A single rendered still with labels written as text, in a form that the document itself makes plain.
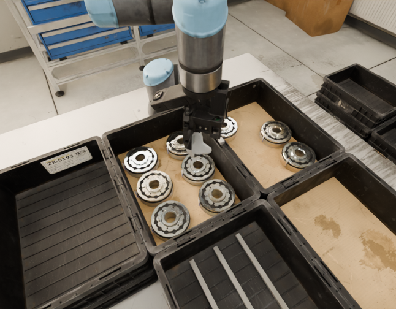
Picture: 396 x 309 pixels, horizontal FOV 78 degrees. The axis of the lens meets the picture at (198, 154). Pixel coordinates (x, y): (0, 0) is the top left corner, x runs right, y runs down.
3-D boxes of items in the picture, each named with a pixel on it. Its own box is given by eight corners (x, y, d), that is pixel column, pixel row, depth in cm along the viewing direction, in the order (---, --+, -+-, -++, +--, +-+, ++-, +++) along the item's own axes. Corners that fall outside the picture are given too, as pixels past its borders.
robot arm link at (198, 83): (171, 70, 40) (187, 42, 44) (175, 92, 44) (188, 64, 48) (217, 78, 39) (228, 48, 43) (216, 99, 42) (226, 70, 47)
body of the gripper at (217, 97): (219, 142, 52) (223, 100, 42) (181, 134, 53) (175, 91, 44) (227, 116, 56) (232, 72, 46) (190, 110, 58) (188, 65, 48)
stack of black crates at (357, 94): (298, 129, 183) (322, 76, 147) (327, 114, 192) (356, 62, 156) (342, 167, 162) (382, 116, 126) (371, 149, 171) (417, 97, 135)
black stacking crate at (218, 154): (111, 158, 83) (100, 135, 74) (189, 127, 91) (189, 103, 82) (157, 270, 61) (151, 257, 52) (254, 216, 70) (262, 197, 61)
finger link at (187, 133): (189, 154, 55) (190, 121, 49) (182, 152, 55) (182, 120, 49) (195, 141, 58) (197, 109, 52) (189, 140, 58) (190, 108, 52)
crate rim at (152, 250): (102, 139, 75) (99, 133, 73) (189, 107, 84) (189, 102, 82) (151, 260, 54) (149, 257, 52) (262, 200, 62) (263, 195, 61)
